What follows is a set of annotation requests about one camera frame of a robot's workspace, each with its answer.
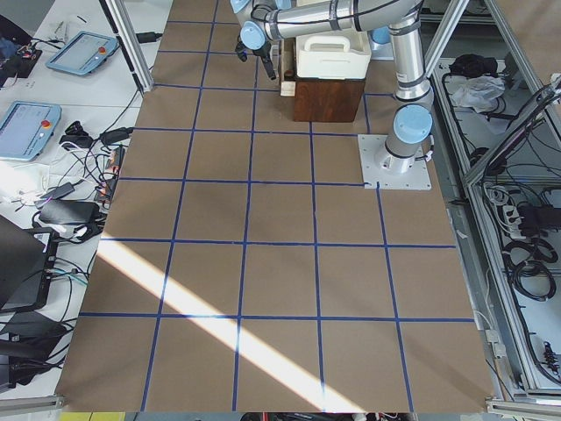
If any crumpled white cloth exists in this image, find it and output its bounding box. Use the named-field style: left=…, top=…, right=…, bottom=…
left=451, top=75, right=505, bottom=113

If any blue teach pendant upper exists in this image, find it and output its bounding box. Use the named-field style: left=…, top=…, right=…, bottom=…
left=46, top=31, right=118, bottom=76

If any blue teach pendant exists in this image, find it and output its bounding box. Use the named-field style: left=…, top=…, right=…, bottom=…
left=46, top=31, right=118, bottom=76
left=1, top=101, right=62, bottom=161

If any white plastic bin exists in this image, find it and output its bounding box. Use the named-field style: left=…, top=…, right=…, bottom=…
left=295, top=29, right=372, bottom=80

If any blue teach pendant lower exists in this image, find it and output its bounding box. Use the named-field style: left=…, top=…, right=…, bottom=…
left=1, top=101, right=62, bottom=161

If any dark brown wooden cabinet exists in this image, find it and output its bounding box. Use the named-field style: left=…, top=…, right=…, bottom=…
left=293, top=78, right=366, bottom=123

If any wooden drawer with white handle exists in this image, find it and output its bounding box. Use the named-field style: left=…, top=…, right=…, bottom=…
left=276, top=38, right=296, bottom=97

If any aluminium frame post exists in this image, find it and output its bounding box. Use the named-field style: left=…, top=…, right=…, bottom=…
left=99, top=0, right=153, bottom=95

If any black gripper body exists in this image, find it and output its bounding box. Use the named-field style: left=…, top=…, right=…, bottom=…
left=236, top=37, right=271, bottom=62

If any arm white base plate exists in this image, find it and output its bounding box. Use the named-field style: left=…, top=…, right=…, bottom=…
left=358, top=134, right=432, bottom=191

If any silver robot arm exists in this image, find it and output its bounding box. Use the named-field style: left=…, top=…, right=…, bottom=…
left=231, top=1, right=433, bottom=175

